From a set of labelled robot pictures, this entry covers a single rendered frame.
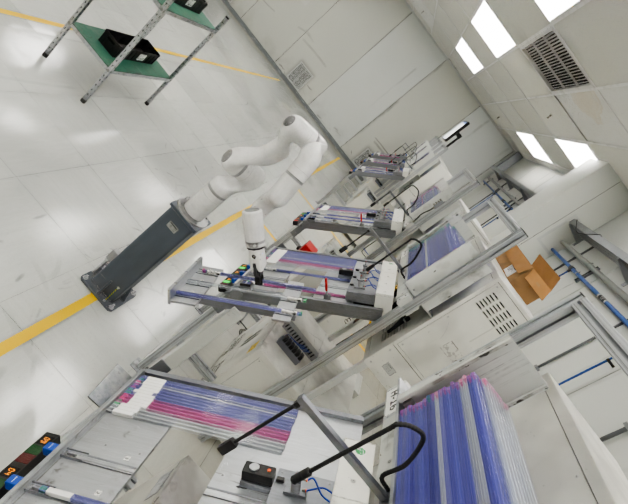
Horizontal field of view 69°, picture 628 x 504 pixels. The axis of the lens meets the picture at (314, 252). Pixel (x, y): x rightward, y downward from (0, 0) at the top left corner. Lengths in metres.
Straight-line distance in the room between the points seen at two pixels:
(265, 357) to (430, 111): 8.94
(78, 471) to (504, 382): 1.04
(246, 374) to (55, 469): 1.27
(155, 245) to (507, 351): 1.79
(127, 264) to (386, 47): 8.98
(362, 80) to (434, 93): 1.58
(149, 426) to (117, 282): 1.38
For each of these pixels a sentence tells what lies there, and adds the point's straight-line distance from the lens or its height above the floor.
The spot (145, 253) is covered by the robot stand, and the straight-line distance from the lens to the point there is 2.51.
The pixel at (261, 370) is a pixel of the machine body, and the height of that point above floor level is 0.54.
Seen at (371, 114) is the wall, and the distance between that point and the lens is 10.78.
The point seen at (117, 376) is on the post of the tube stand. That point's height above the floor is 0.01.
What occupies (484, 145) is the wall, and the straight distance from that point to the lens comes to 10.85.
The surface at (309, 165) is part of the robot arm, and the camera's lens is 1.87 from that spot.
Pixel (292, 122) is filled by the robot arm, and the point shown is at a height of 1.43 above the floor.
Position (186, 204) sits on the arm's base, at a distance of 2.38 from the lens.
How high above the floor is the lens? 1.84
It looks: 20 degrees down
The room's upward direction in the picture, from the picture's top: 53 degrees clockwise
